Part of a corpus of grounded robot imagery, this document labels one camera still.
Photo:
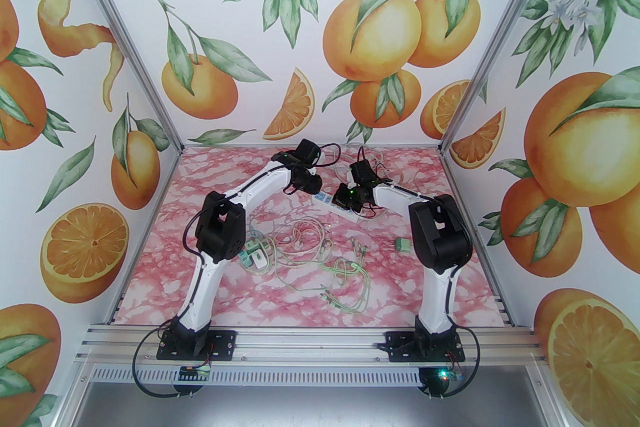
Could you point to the white power strip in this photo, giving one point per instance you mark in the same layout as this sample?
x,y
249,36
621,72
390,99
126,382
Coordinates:
x,y
325,200

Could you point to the pale pink USB charger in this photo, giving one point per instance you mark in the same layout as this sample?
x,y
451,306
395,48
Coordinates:
x,y
261,258

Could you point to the round white socket hub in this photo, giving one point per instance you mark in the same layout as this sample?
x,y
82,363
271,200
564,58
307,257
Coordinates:
x,y
259,266

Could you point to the teal USB charger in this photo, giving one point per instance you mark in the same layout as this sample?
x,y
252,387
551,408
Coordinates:
x,y
243,257

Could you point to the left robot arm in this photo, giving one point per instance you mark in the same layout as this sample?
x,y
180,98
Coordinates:
x,y
260,187

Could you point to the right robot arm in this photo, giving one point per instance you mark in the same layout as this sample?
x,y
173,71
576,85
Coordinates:
x,y
395,192

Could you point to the light green USB charger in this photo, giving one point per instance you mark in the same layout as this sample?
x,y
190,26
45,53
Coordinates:
x,y
251,246

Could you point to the black mounting plate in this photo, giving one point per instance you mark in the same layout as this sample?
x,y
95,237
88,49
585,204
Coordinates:
x,y
400,347
225,345

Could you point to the perforated metal strip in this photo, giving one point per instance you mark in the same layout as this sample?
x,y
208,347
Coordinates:
x,y
300,375

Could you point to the small circuit board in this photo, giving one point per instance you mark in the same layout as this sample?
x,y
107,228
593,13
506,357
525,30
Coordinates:
x,y
195,372
452,376

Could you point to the black round device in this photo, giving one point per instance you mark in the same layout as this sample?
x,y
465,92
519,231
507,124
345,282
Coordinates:
x,y
435,387

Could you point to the thin aluminium table rail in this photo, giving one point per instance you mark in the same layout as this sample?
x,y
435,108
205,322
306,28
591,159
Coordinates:
x,y
225,144

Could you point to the aluminium frame rail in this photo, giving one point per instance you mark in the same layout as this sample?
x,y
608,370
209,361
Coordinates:
x,y
310,345

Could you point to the aluminium frame post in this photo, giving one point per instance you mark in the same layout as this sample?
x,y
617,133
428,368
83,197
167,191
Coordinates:
x,y
502,34
129,42

